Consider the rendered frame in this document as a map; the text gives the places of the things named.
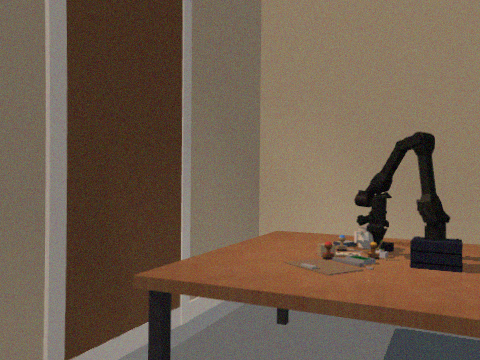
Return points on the grey mug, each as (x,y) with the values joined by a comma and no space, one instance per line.
(363,237)

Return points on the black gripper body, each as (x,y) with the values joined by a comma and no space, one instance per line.
(379,220)

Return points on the white block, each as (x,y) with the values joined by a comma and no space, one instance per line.
(383,254)

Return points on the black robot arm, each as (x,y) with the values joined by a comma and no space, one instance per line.
(429,205)

